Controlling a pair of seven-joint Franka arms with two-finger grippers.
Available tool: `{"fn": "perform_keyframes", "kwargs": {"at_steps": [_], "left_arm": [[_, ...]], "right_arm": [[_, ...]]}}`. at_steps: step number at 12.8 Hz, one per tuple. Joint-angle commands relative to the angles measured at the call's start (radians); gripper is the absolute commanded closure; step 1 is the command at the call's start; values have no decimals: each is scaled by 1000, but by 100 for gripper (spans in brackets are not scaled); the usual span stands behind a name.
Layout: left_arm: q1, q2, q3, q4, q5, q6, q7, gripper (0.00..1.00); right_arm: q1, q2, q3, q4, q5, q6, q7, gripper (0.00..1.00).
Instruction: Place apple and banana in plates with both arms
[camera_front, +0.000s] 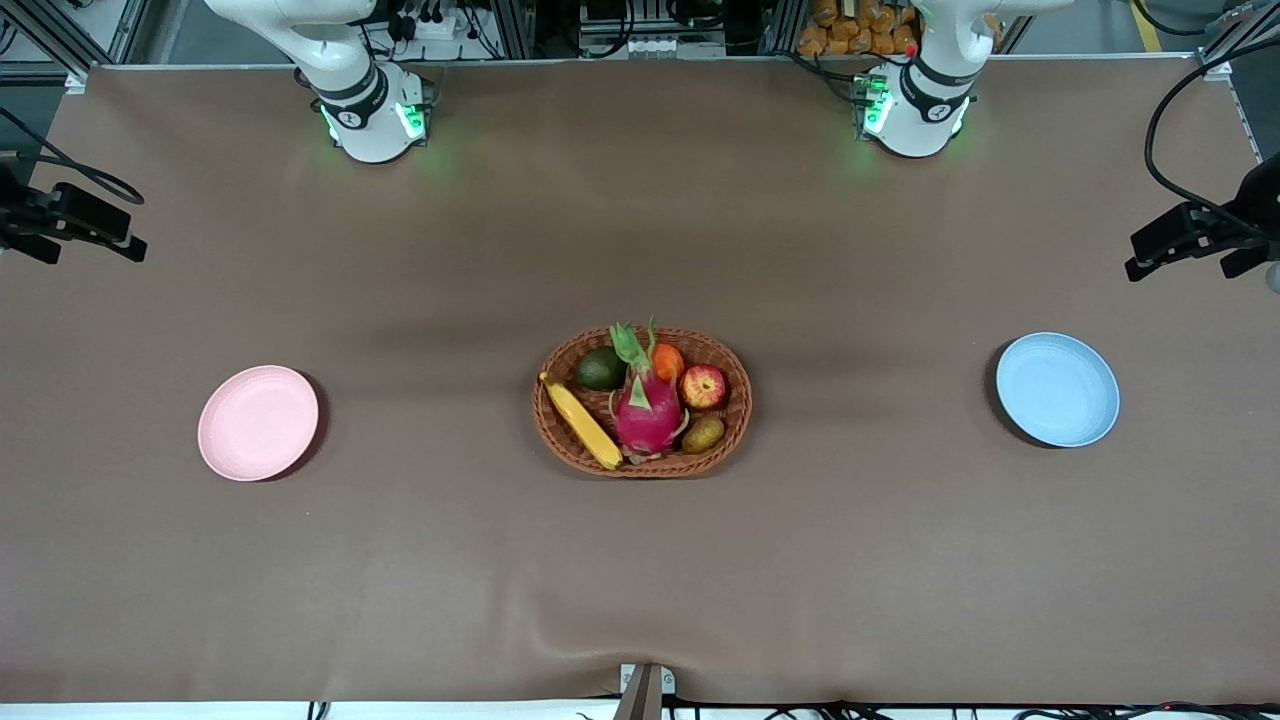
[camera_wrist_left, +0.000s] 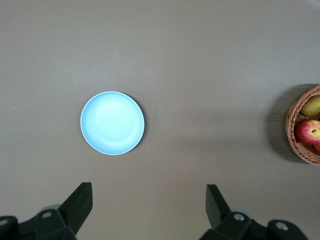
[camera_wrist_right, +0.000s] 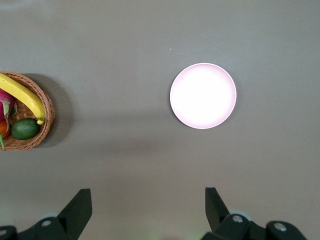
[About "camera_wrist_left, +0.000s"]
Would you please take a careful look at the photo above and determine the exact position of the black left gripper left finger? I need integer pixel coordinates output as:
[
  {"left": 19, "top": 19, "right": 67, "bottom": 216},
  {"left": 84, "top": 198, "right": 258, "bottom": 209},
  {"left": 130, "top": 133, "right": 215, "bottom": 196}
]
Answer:
[{"left": 33, "top": 182, "right": 94, "bottom": 240}]

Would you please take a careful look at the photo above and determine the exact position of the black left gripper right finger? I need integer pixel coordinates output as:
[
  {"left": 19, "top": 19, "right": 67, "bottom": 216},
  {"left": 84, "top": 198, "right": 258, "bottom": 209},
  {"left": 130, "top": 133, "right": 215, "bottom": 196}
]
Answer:
[{"left": 201, "top": 184, "right": 253, "bottom": 240}]

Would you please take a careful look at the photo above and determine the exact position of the red yellow apple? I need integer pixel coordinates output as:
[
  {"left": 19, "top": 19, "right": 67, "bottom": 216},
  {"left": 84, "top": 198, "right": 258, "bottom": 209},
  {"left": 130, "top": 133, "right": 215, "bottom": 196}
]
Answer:
[{"left": 295, "top": 119, "right": 320, "bottom": 146}]

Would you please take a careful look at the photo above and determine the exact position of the light blue round plate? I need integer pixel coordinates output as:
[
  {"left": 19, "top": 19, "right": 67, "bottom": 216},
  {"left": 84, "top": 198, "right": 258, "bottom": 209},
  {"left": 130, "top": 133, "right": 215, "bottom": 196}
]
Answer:
[{"left": 80, "top": 91, "right": 146, "bottom": 156}]

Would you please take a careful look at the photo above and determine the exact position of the brown wicker basket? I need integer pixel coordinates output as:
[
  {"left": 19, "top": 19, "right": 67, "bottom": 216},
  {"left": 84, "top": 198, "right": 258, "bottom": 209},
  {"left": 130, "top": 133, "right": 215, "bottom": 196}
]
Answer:
[{"left": 285, "top": 84, "right": 320, "bottom": 166}]

